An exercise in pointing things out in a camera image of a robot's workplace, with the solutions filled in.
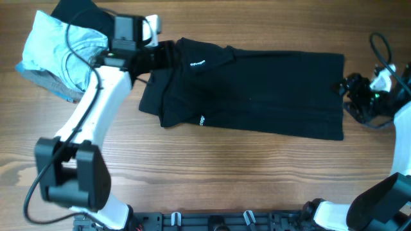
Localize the light blue folded t-shirt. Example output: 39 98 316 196
16 10 108 92

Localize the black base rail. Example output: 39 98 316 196
73 210 322 231

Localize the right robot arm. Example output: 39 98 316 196
291 62 410 230

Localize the black folded garment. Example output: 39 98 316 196
51 0 114 37

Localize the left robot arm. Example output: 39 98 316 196
31 15 171 230

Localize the black polo shirt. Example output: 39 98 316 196
139 38 345 141

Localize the grey folded garment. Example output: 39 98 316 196
15 63 83 103

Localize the left black cable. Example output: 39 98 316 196
22 8 155 225

